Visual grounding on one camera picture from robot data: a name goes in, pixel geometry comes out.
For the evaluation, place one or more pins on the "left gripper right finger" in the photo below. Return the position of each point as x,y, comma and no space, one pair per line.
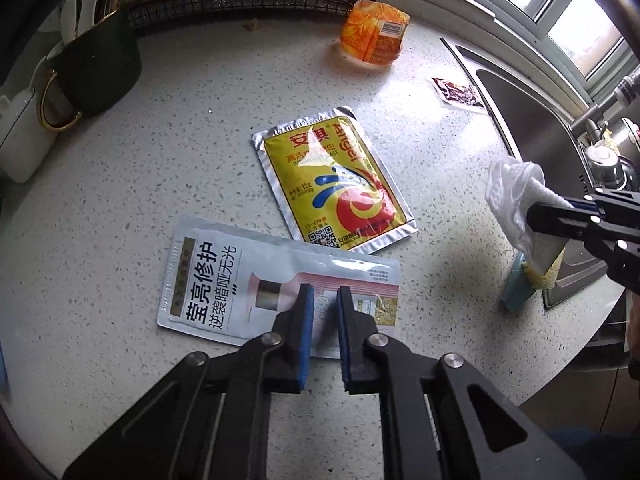
353,330

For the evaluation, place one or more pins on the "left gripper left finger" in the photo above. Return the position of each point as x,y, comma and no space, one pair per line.
300,336

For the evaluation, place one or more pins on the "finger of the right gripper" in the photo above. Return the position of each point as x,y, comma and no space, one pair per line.
564,221
582,204

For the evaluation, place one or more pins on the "white napkin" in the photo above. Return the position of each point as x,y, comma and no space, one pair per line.
512,188

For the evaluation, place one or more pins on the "yellow bristle scrub brush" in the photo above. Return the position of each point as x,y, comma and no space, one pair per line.
523,282

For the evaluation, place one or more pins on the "white pink sachet packet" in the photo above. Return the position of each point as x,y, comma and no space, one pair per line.
227,284

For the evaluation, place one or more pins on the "yellow yeast packet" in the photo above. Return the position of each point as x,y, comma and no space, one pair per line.
331,186

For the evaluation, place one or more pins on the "red sauce packet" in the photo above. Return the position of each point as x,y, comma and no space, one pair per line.
459,95

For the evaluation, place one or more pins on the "orange plastic cup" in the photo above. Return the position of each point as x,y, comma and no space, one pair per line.
373,32

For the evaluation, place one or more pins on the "chrome kitchen faucet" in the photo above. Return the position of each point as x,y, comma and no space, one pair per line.
590,123

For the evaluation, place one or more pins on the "steel bowl by faucet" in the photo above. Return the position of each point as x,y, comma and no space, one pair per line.
611,170

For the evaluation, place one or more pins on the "stainless steel sink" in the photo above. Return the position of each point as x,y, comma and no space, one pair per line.
534,131

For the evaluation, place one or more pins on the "white sugar pot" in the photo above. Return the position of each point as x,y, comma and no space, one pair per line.
24,142

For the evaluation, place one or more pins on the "dark green mug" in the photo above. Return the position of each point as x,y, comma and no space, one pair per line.
94,71

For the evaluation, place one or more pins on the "white rice paddle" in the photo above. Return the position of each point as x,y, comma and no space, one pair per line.
77,17

